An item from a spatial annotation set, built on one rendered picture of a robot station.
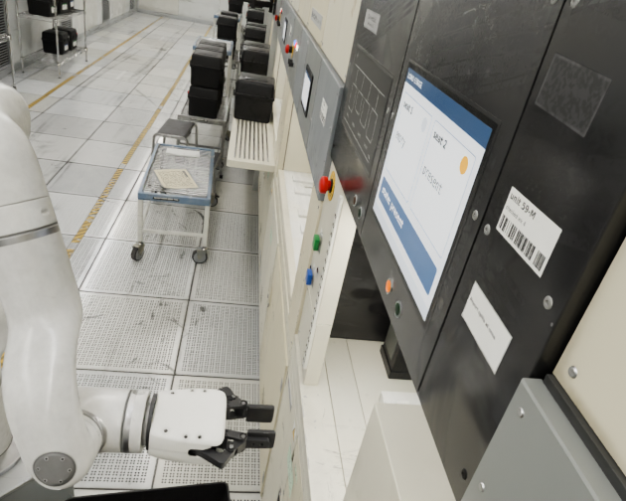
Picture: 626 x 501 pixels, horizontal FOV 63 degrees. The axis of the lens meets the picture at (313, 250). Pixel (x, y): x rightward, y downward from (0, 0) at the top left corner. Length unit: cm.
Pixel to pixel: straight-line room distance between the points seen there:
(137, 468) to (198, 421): 148
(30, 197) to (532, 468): 59
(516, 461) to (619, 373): 10
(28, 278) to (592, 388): 59
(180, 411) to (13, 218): 33
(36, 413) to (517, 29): 62
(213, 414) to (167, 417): 6
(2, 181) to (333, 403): 89
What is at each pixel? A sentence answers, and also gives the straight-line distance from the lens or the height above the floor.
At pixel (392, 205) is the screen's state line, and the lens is 70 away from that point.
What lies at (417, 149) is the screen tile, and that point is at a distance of 64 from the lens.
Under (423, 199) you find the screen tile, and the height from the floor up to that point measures 157.
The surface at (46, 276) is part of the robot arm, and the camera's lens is 70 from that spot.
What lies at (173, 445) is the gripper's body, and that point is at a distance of 74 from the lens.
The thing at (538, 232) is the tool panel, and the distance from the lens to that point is 39.
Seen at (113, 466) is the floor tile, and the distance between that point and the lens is 224.
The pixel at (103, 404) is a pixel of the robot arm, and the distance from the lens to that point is 75.
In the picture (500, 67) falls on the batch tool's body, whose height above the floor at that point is 173.
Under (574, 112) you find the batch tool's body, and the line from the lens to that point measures 39.
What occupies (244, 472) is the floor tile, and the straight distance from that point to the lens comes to 222.
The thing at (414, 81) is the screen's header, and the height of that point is 167.
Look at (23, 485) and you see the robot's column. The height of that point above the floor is 75.
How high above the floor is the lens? 178
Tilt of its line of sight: 29 degrees down
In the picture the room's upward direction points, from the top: 11 degrees clockwise
